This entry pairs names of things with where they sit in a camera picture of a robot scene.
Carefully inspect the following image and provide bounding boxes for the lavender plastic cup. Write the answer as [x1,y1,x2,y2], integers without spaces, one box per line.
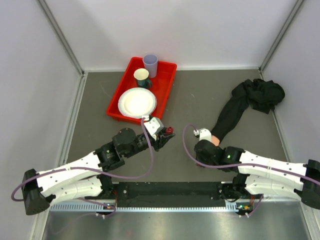
[142,54,158,78]

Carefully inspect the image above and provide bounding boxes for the red plastic tray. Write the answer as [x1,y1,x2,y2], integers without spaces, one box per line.
[106,57,177,125]

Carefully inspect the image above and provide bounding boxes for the white paper plate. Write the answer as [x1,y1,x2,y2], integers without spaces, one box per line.
[117,87,157,119]

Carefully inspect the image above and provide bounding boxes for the purple cable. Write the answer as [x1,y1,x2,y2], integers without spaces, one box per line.
[11,116,155,202]
[182,124,320,187]

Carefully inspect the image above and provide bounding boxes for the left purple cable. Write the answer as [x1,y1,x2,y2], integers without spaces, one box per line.
[11,116,155,202]

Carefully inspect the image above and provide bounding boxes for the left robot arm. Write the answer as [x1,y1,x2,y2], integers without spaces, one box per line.
[21,127,175,216]

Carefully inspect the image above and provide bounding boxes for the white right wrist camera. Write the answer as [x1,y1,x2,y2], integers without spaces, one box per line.
[193,128,212,143]

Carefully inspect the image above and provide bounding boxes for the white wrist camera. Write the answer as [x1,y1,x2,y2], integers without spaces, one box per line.
[193,128,212,143]
[142,115,164,139]

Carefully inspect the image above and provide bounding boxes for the mannequin hand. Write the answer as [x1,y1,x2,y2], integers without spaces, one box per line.
[194,136,221,168]

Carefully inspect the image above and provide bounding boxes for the black sleeve cloth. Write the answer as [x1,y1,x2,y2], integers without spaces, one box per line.
[211,78,285,141]

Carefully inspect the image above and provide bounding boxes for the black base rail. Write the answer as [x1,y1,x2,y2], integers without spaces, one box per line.
[114,182,226,208]

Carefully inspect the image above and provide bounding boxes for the green mug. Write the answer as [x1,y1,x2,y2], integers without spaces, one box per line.
[135,78,153,89]

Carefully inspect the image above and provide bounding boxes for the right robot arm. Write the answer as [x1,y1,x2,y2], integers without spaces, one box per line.
[194,140,320,209]

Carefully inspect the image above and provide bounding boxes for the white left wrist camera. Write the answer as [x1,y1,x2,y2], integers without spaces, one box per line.
[142,115,164,139]

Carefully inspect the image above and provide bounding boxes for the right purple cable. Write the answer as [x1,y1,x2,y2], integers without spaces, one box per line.
[182,124,320,187]

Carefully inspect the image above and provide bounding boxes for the red nail polish bottle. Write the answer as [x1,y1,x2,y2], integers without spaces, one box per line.
[165,126,174,134]

